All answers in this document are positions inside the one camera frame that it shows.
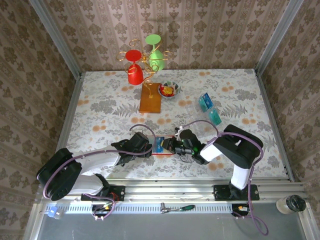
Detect red card holder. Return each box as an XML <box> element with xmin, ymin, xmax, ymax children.
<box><xmin>146</xmin><ymin>134</ymin><xmax>177</xmax><ymax>158</ymax></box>

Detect blue credit card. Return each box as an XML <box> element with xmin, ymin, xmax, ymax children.
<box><xmin>152</xmin><ymin>136</ymin><xmax>169</xmax><ymax>154</ymax></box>
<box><xmin>201</xmin><ymin>91</ymin><xmax>215</xmax><ymax>108</ymax></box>

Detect teal credit card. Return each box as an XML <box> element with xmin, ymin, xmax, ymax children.
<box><xmin>198</xmin><ymin>97</ymin><xmax>210</xmax><ymax>112</ymax></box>
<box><xmin>207</xmin><ymin>107</ymin><xmax>223</xmax><ymax>126</ymax></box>

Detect clear acrylic card stand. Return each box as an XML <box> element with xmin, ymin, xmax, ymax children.
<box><xmin>184</xmin><ymin>91</ymin><xmax>224</xmax><ymax>137</ymax></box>

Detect red yellow wrapped candies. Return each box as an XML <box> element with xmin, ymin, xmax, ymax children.
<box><xmin>159</xmin><ymin>83</ymin><xmax>176</xmax><ymax>97</ymax></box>

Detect patterned ceramic bowl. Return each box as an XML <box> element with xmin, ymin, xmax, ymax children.
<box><xmin>158</xmin><ymin>80</ymin><xmax>181</xmax><ymax>100</ymax></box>

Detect floral tablecloth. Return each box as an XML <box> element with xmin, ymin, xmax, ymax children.
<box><xmin>58</xmin><ymin>68</ymin><xmax>292</xmax><ymax>180</ymax></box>

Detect red wine glass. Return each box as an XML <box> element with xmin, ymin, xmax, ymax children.
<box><xmin>124</xmin><ymin>49</ymin><xmax>145</xmax><ymax>87</ymax></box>

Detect black connector board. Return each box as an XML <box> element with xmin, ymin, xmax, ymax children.
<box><xmin>231</xmin><ymin>203</ymin><xmax>251</xmax><ymax>217</ymax></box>
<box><xmin>91</xmin><ymin>203</ymin><xmax>116</xmax><ymax>218</ymax></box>

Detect grey metal tray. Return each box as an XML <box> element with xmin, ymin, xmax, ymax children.
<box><xmin>23</xmin><ymin>202</ymin><xmax>320</xmax><ymax>240</ymax></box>

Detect green wine glass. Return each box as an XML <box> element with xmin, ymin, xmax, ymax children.
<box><xmin>144</xmin><ymin>34</ymin><xmax>166</xmax><ymax>71</ymax></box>

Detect blue plastic connector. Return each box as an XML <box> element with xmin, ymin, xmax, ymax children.
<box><xmin>44</xmin><ymin>206</ymin><xmax>63</xmax><ymax>220</ymax></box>

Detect clear jar black lid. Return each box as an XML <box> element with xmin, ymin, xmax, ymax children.
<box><xmin>275</xmin><ymin>194</ymin><xmax>307</xmax><ymax>215</ymax></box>

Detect thin black cable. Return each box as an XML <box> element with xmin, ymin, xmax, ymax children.
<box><xmin>178</xmin><ymin>152</ymin><xmax>195</xmax><ymax>163</ymax></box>

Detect gold wire rack wooden base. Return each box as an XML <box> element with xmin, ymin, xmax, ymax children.
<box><xmin>117</xmin><ymin>38</ymin><xmax>173</xmax><ymax>115</ymax></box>

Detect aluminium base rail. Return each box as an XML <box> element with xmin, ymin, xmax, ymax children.
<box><xmin>34</xmin><ymin>177</ymin><xmax>310</xmax><ymax>204</ymax></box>

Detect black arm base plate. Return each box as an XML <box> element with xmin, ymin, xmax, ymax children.
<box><xmin>80</xmin><ymin>185</ymin><xmax>126</xmax><ymax>202</ymax></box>
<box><xmin>213</xmin><ymin>184</ymin><xmax>261</xmax><ymax>202</ymax></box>

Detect green handled ratchet wrench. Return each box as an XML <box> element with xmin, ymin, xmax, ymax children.
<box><xmin>159</xmin><ymin>204</ymin><xmax>196</xmax><ymax>215</ymax></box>

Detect white slotted cable duct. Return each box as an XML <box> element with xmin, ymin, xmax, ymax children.
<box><xmin>42</xmin><ymin>203</ymin><xmax>235</xmax><ymax>215</ymax></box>

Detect aluminium side rail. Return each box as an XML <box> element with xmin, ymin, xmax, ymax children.
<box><xmin>56</xmin><ymin>73</ymin><xmax>85</xmax><ymax>151</ymax></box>
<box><xmin>253</xmin><ymin>68</ymin><xmax>296</xmax><ymax>182</ymax></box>

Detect aluminium corner post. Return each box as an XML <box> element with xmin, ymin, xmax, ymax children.
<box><xmin>28</xmin><ymin>0</ymin><xmax>83</xmax><ymax>78</ymax></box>
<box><xmin>254</xmin><ymin>0</ymin><xmax>305</xmax><ymax>75</ymax></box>

